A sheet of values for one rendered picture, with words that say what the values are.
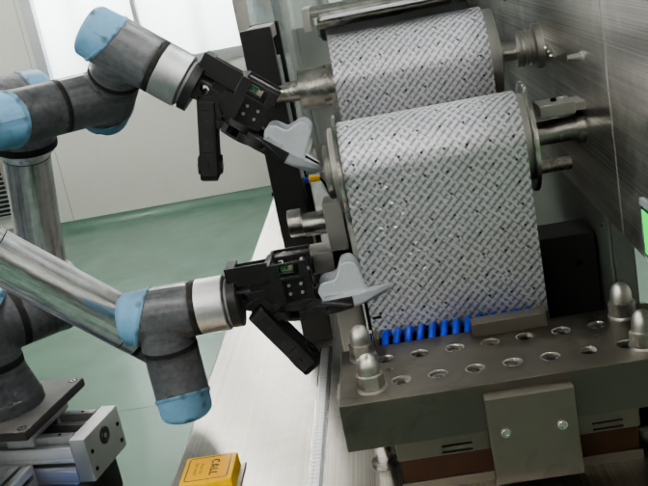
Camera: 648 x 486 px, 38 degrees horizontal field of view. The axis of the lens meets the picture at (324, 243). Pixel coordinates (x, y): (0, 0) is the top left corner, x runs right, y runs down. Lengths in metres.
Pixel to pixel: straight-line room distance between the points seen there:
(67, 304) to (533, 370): 0.66
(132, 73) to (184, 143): 5.71
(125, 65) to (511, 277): 0.58
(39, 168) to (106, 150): 5.37
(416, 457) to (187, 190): 6.00
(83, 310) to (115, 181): 5.78
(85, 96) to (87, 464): 0.78
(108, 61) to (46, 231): 0.61
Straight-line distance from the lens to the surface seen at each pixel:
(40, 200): 1.78
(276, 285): 1.22
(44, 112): 1.30
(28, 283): 1.38
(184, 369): 1.29
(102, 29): 1.28
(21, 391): 1.90
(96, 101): 1.33
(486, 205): 1.23
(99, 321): 1.39
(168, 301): 1.26
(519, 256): 1.26
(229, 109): 1.25
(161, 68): 1.26
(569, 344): 1.17
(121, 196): 7.17
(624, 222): 1.16
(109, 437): 1.90
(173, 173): 7.04
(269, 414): 1.42
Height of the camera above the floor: 1.51
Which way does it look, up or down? 16 degrees down
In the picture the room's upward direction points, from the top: 11 degrees counter-clockwise
